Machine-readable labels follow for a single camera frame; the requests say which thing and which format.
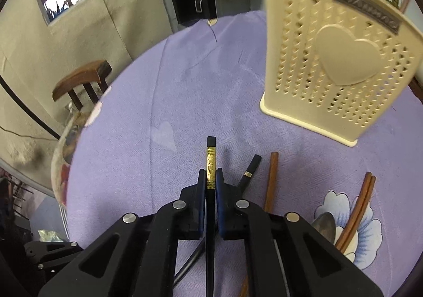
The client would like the metal spoon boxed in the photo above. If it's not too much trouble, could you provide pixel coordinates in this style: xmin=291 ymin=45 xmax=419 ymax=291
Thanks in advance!
xmin=312 ymin=212 xmax=338 ymax=249

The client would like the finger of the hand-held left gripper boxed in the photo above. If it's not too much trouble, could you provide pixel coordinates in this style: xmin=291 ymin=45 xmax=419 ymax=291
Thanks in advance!
xmin=25 ymin=240 xmax=83 ymax=272

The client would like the black chopstick with gold ring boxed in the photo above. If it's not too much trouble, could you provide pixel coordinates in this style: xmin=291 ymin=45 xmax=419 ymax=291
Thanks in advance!
xmin=173 ymin=154 xmax=262 ymax=286

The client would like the cream perforated utensil holder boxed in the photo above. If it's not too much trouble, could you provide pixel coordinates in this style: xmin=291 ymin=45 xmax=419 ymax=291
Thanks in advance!
xmin=259 ymin=0 xmax=423 ymax=147

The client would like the black chopstick with gold band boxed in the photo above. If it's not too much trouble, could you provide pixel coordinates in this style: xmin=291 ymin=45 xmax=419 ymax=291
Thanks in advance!
xmin=205 ymin=136 xmax=217 ymax=297

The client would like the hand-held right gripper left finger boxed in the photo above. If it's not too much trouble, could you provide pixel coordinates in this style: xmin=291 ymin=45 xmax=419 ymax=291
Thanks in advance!
xmin=38 ymin=169 xmax=207 ymax=297

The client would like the black curved stand pole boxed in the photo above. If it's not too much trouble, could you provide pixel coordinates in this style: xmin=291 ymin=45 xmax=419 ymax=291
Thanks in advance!
xmin=0 ymin=74 xmax=63 ymax=140

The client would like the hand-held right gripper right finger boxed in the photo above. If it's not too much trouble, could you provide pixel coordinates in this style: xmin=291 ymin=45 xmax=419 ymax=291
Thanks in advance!
xmin=215 ymin=168 xmax=384 ymax=297

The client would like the brown wooden chopstick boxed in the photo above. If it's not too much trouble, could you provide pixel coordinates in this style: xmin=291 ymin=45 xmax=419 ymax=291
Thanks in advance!
xmin=334 ymin=171 xmax=373 ymax=248
xmin=240 ymin=152 xmax=279 ymax=297
xmin=340 ymin=175 xmax=377 ymax=254

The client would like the dark wooden chair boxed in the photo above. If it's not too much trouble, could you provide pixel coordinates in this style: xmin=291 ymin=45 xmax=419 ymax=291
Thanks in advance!
xmin=52 ymin=60 xmax=113 ymax=110

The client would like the purple floral tablecloth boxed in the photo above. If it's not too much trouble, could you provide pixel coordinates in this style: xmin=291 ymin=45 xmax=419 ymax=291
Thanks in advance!
xmin=51 ymin=10 xmax=423 ymax=297

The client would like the beige felt wall covering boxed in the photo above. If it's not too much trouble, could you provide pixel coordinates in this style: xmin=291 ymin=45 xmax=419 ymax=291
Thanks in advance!
xmin=0 ymin=0 xmax=173 ymax=185

